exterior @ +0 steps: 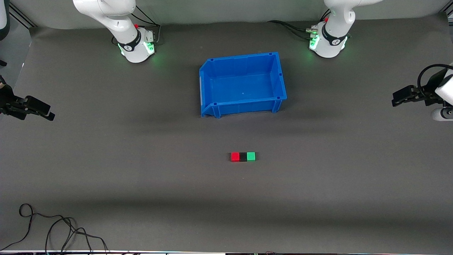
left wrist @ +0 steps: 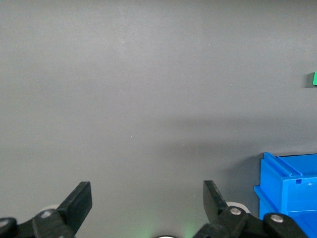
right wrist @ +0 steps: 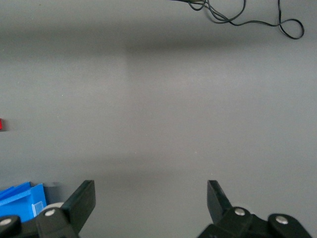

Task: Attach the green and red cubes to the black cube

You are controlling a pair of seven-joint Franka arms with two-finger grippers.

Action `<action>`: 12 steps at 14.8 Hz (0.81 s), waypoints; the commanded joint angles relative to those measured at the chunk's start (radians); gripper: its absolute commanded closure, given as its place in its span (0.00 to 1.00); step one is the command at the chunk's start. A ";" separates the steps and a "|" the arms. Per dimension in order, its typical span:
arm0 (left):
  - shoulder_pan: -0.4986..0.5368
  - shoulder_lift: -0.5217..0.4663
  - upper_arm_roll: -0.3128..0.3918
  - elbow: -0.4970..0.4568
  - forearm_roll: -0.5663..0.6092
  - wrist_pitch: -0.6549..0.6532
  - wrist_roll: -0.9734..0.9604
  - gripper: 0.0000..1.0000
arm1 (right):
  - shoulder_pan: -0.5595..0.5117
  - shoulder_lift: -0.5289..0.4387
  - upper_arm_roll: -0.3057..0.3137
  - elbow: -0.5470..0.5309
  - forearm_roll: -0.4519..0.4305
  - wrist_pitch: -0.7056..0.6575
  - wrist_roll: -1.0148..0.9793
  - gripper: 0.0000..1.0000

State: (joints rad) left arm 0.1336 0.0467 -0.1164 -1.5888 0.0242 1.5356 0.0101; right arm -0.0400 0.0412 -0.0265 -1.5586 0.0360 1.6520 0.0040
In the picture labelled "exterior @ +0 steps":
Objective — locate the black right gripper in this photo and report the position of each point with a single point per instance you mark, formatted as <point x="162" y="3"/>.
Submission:
<point x="7" y="103"/>

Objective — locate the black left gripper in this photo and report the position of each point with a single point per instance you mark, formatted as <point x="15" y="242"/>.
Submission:
<point x="426" y="95"/>

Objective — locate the green cube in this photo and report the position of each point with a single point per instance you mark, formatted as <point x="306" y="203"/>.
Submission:
<point x="251" y="156"/>

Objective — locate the red cube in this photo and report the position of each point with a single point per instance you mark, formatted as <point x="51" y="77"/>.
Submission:
<point x="235" y="157"/>

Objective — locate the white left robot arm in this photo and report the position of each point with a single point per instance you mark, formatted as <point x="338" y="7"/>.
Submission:
<point x="336" y="21"/>

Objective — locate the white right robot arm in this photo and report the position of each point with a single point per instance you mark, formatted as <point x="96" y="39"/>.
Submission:
<point x="116" y="17"/>

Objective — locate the black cube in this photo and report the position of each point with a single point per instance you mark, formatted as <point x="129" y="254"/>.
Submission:
<point x="243" y="157"/>

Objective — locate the blue plastic storage bin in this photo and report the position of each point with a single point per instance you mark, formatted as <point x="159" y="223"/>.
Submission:
<point x="244" y="88"/>

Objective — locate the black frame rail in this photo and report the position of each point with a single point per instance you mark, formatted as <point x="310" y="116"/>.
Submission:
<point x="24" y="17"/>
<point x="447" y="13"/>

